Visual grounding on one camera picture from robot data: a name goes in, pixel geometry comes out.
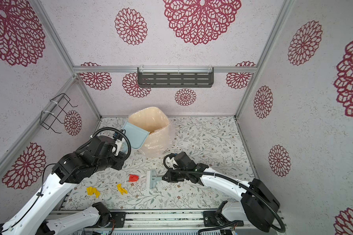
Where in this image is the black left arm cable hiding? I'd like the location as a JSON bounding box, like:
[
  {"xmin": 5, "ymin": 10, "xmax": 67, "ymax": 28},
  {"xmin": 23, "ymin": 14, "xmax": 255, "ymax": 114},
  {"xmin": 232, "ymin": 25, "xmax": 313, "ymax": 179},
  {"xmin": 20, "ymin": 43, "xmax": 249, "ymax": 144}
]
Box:
[{"xmin": 0, "ymin": 127, "xmax": 132, "ymax": 233}]

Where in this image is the light blue plastic dustpan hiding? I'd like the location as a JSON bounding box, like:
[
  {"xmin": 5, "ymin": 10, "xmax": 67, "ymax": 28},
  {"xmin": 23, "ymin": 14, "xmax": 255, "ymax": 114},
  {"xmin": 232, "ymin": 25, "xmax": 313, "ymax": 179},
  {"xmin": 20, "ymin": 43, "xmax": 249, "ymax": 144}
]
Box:
[{"xmin": 122, "ymin": 121, "xmax": 150, "ymax": 150}]

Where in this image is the dark grey wall shelf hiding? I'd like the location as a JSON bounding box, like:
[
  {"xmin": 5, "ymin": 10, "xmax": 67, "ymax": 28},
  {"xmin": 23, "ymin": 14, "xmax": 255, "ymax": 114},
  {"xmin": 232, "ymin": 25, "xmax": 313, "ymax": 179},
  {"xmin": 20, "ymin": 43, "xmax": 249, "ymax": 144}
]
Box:
[{"xmin": 137, "ymin": 67, "xmax": 214, "ymax": 88}]

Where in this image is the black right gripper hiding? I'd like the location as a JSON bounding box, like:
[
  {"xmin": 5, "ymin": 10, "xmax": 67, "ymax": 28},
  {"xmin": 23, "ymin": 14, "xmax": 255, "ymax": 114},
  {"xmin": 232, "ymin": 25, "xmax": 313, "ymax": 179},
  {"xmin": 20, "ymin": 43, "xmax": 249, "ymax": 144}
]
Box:
[{"xmin": 161, "ymin": 168, "xmax": 189, "ymax": 182}]

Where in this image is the yellow paper scrap left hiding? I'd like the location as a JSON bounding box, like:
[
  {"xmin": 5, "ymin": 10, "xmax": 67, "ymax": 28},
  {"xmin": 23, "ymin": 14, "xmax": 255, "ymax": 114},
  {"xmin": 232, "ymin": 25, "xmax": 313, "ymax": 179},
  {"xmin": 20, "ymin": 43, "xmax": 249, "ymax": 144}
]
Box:
[{"xmin": 86, "ymin": 187, "xmax": 101, "ymax": 198}]

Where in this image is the black wire wall basket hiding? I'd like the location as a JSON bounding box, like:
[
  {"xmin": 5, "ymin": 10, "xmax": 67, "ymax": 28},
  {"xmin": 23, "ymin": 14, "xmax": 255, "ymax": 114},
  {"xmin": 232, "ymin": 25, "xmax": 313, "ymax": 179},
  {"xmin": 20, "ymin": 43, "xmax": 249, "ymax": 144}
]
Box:
[{"xmin": 39, "ymin": 93, "xmax": 77, "ymax": 134}]

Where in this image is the light blue white brush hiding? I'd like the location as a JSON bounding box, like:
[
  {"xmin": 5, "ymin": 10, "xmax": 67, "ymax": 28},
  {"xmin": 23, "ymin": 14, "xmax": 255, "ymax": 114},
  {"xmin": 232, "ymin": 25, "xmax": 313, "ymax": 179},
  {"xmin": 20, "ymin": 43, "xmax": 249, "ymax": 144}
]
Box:
[{"xmin": 146, "ymin": 170, "xmax": 162, "ymax": 191}]

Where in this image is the yellow paper scrap middle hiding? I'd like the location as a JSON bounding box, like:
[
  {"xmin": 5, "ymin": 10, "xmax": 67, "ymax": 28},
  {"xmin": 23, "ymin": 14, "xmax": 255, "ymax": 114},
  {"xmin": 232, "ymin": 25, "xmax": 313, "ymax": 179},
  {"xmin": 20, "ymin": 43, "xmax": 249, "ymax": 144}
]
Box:
[{"xmin": 117, "ymin": 184, "xmax": 128, "ymax": 195}]

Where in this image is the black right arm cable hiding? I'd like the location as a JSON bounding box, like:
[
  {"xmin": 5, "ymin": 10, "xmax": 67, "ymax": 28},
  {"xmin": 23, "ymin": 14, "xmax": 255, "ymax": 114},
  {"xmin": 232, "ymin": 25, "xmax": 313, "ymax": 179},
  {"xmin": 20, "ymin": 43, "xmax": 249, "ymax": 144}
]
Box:
[{"xmin": 163, "ymin": 153, "xmax": 286, "ymax": 235}]

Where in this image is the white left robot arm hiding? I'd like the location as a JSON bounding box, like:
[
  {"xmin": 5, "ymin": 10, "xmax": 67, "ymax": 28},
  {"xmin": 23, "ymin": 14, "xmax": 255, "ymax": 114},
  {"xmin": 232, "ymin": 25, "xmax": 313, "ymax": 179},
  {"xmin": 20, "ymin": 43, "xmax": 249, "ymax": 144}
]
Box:
[{"xmin": 0, "ymin": 133, "xmax": 131, "ymax": 235}]

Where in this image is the cream bin with plastic liner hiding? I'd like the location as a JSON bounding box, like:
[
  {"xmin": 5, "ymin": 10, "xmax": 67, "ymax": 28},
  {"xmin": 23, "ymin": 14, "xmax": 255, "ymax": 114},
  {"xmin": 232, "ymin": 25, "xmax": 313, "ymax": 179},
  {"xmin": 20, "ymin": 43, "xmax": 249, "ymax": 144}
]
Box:
[{"xmin": 128, "ymin": 107, "xmax": 175, "ymax": 158}]

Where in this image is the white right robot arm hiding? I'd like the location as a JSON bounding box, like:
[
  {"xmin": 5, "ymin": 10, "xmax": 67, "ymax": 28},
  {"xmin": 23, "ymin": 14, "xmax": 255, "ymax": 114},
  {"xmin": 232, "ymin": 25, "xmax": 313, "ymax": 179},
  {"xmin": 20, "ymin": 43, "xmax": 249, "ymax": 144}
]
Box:
[{"xmin": 162, "ymin": 152, "xmax": 286, "ymax": 235}]

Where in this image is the yellow paper scrap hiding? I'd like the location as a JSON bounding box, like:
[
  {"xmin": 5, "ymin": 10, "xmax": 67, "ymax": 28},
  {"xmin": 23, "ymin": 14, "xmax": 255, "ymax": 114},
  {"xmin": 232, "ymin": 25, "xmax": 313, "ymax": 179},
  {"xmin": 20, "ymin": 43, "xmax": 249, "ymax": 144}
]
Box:
[
  {"xmin": 86, "ymin": 187, "xmax": 101, "ymax": 198},
  {"xmin": 117, "ymin": 184, "xmax": 128, "ymax": 195}
]

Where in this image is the red paper scrap small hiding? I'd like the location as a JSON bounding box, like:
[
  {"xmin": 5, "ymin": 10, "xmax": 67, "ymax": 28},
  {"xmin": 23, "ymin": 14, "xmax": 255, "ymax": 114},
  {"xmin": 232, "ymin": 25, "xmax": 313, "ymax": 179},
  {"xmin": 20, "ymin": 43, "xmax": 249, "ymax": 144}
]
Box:
[{"xmin": 128, "ymin": 174, "xmax": 139, "ymax": 182}]

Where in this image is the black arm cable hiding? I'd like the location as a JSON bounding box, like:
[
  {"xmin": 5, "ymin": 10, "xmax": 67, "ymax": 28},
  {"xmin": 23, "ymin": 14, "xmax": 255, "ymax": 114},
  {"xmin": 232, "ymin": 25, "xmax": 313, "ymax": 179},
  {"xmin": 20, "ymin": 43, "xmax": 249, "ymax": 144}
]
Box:
[
  {"xmin": 163, "ymin": 153, "xmax": 286, "ymax": 235},
  {"xmin": 0, "ymin": 127, "xmax": 132, "ymax": 233}
]

